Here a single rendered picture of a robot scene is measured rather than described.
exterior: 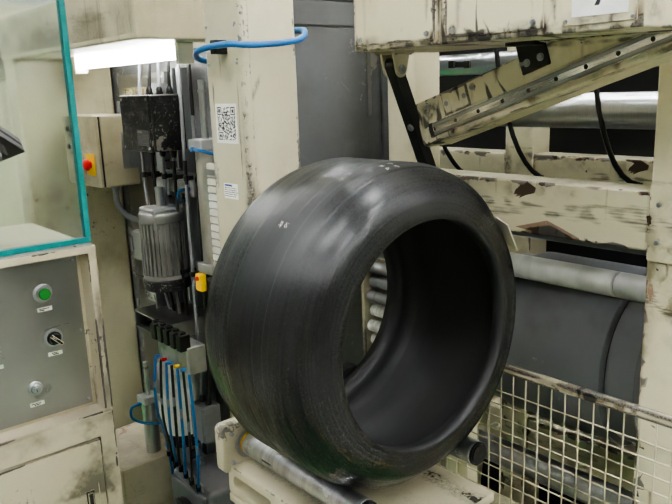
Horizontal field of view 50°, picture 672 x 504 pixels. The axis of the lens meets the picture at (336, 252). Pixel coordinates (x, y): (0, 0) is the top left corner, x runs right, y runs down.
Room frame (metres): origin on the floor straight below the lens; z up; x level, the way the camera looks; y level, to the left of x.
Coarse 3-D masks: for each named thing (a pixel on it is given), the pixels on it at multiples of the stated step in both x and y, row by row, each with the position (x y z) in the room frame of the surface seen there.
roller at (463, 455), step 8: (464, 440) 1.23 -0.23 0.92; (472, 440) 1.23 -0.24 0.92; (456, 448) 1.23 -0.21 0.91; (464, 448) 1.22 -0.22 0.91; (472, 448) 1.21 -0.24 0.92; (480, 448) 1.22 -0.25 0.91; (456, 456) 1.24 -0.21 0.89; (464, 456) 1.22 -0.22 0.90; (472, 456) 1.21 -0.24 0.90; (480, 456) 1.22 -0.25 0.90; (472, 464) 1.21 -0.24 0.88
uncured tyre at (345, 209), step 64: (320, 192) 1.11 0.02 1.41; (384, 192) 1.09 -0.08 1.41; (448, 192) 1.16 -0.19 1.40; (256, 256) 1.08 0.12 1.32; (320, 256) 1.01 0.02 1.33; (384, 256) 1.47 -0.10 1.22; (448, 256) 1.42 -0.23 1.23; (256, 320) 1.02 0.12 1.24; (320, 320) 0.98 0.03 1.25; (384, 320) 1.46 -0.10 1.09; (448, 320) 1.42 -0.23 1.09; (512, 320) 1.27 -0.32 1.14; (256, 384) 1.02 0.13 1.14; (320, 384) 0.98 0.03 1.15; (384, 384) 1.40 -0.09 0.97; (448, 384) 1.34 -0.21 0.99; (320, 448) 1.00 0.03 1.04; (384, 448) 1.05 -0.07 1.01; (448, 448) 1.16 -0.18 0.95
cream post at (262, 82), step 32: (224, 0) 1.39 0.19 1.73; (256, 0) 1.38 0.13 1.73; (288, 0) 1.43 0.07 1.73; (224, 32) 1.39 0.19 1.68; (256, 32) 1.38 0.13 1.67; (288, 32) 1.43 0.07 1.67; (224, 64) 1.40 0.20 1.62; (256, 64) 1.38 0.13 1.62; (288, 64) 1.42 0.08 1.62; (224, 96) 1.41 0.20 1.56; (256, 96) 1.37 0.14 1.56; (288, 96) 1.42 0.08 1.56; (256, 128) 1.37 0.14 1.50; (288, 128) 1.42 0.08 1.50; (224, 160) 1.42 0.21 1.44; (256, 160) 1.37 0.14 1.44; (288, 160) 1.42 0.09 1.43; (256, 192) 1.36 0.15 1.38; (224, 224) 1.43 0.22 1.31
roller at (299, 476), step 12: (240, 444) 1.28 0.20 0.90; (252, 444) 1.26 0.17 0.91; (264, 444) 1.25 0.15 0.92; (252, 456) 1.25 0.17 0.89; (264, 456) 1.22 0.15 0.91; (276, 456) 1.21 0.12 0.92; (276, 468) 1.19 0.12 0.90; (288, 468) 1.17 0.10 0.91; (300, 468) 1.16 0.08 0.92; (288, 480) 1.17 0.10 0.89; (300, 480) 1.14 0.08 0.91; (312, 480) 1.12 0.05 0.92; (324, 480) 1.11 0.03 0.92; (312, 492) 1.11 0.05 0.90; (324, 492) 1.09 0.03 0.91; (336, 492) 1.08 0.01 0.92; (348, 492) 1.07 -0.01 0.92
